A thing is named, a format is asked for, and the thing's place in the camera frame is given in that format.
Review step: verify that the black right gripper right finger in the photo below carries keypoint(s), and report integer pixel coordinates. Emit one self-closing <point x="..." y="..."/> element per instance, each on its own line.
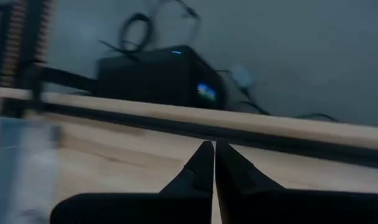
<point x="238" y="180"/>

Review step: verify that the black computer case blue light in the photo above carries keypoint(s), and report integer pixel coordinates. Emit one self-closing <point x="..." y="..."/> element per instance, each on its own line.
<point x="151" y="77"/>

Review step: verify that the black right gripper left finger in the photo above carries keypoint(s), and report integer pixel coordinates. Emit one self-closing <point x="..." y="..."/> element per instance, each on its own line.
<point x="198" y="177"/>

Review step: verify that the clear plastic storage bin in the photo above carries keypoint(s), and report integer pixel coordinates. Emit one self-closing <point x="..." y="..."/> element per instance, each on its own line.
<point x="20" y="168"/>

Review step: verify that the orange black striped post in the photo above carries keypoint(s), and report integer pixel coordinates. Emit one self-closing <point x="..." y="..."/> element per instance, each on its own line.
<point x="12" y="46"/>

